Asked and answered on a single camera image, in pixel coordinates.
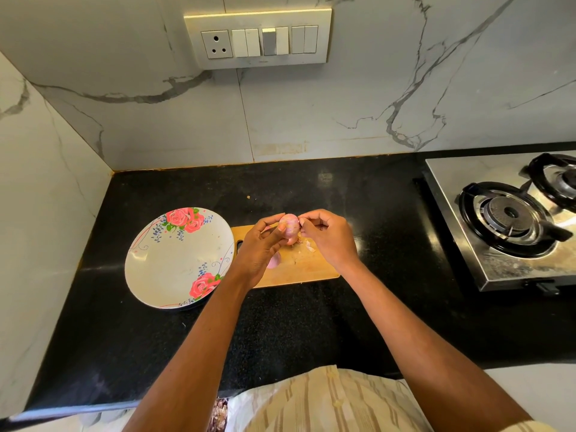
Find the person's right hand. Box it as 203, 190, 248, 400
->
299, 208, 364, 274

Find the person's left hand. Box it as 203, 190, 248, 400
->
225, 212, 291, 290

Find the person's left forearm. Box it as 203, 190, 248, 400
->
121, 272, 253, 432

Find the person's right forearm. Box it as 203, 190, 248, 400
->
338, 258, 534, 432

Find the wooden cutting board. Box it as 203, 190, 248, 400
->
229, 224, 342, 290

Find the black stone countertop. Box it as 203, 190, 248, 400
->
25, 143, 576, 410

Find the white floral plate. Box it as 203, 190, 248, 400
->
124, 206, 236, 310

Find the stainless steel gas stove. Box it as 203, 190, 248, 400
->
422, 152, 576, 293

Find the beige striped garment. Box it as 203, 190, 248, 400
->
225, 364, 433, 432

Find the black stove burner grate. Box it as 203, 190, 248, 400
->
522, 152, 576, 211
458, 181, 574, 259

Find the white wall switch panel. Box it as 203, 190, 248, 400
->
184, 8, 333, 70

